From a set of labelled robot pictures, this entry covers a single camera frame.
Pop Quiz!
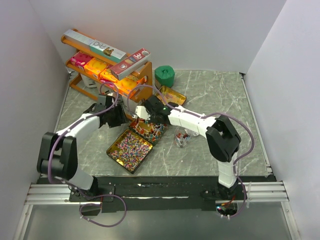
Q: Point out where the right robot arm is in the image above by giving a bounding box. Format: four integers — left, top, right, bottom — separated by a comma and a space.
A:
135, 95, 241, 200

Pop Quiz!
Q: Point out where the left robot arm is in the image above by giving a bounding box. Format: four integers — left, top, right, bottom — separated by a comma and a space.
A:
36, 93, 127, 201

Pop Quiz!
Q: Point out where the tin of pastel candies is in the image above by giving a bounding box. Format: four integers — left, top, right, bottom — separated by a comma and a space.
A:
159, 85, 187, 106

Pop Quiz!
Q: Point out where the tin of round lollipops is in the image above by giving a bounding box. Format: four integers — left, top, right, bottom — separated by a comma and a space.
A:
128, 118, 168, 145

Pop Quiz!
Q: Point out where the orange wooden shelf rack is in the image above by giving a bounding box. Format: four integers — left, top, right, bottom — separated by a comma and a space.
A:
61, 29, 153, 103

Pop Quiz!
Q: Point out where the orange snack box right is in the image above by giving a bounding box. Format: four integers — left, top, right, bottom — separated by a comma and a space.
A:
116, 76, 146, 97

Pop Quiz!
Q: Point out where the orange snack box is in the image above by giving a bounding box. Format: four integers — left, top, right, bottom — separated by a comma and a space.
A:
116, 76, 146, 97
84, 57, 109, 80

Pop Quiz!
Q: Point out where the clear plastic cup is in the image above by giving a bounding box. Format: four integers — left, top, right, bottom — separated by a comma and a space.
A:
174, 126, 191, 148

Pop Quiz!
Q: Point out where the tin of swirl lollipops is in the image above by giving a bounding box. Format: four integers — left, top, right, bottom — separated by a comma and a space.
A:
106, 129, 153, 174

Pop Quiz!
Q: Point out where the green covered jar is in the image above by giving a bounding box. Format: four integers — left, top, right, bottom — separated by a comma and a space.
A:
154, 65, 175, 89

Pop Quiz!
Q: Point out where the yellow pink snack box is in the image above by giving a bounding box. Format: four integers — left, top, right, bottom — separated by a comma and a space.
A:
99, 68, 118, 88

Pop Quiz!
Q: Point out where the clear round lid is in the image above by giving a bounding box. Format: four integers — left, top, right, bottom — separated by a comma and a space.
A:
188, 130, 200, 137

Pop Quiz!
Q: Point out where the red white long box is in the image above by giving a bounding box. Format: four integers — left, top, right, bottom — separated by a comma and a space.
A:
110, 48, 151, 81

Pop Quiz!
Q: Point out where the orange snack box left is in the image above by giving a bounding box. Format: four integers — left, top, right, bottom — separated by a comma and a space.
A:
84, 57, 109, 80

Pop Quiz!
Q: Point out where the white teal cat box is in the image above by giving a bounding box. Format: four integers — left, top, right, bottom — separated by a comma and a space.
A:
89, 39, 127, 63

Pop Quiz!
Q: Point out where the grey long box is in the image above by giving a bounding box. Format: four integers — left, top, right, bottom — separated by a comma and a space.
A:
63, 29, 94, 50

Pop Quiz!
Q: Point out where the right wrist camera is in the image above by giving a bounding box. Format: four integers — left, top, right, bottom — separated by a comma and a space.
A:
135, 105, 151, 121

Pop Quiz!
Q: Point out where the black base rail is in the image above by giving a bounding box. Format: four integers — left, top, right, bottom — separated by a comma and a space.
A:
69, 176, 247, 213

